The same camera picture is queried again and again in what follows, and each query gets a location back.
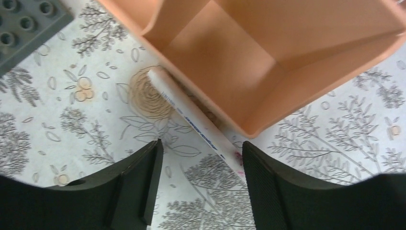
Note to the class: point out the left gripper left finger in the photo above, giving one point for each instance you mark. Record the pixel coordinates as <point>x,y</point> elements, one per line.
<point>119,197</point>

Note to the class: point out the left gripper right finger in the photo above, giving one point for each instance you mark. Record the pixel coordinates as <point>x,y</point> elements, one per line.
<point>283,198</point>

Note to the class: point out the white marker black cap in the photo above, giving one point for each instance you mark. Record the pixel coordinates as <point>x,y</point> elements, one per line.
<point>190,112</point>

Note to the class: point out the floral table mat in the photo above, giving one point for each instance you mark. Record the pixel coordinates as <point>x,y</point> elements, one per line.
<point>82,102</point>

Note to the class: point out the orange plastic file organizer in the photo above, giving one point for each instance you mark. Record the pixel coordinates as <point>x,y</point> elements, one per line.
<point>254,62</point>

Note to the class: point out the grey baseplate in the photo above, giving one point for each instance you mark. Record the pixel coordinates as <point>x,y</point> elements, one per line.
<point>27,24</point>

